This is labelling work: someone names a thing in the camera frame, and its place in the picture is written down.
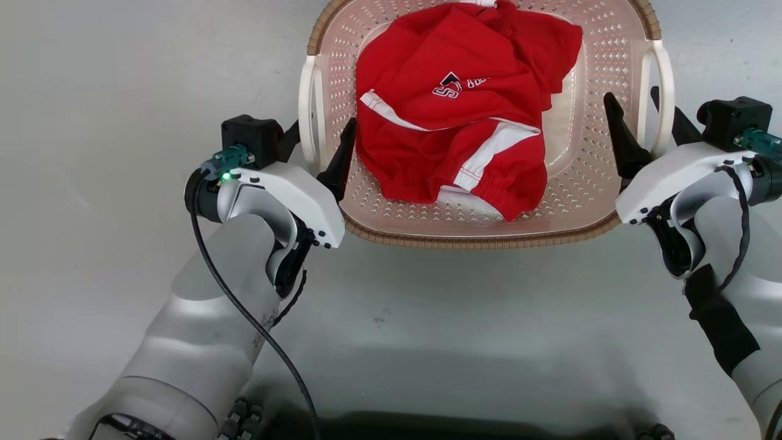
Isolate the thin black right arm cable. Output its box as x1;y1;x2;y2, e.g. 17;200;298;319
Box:
714;165;751;292

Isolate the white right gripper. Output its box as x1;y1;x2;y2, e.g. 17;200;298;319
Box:
604;86;756;226

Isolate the beige perforated plastic laundry basket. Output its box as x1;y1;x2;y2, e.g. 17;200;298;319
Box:
298;0;676;250

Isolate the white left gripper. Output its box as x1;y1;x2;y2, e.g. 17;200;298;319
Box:
227;118;357;249

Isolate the red and white garment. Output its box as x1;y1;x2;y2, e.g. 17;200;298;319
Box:
356;0;583;222

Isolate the short black braided cable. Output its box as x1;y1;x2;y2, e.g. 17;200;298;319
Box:
271;269;307;328

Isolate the long black left arm cable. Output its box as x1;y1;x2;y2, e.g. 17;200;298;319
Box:
189;174;321;440

